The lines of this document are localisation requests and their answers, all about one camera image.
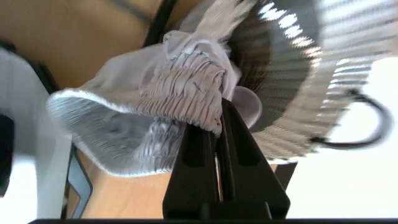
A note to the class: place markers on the pale grey shorts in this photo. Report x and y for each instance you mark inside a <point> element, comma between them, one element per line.
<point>174,90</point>

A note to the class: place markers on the white laundry basket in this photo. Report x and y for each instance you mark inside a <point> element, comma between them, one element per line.
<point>311,93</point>

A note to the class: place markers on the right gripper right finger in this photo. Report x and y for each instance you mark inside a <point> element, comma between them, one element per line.
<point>248,174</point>

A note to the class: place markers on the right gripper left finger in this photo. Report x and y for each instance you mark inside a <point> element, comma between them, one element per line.
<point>192,174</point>

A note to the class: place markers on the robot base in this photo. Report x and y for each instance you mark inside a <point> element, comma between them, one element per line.
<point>28,93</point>

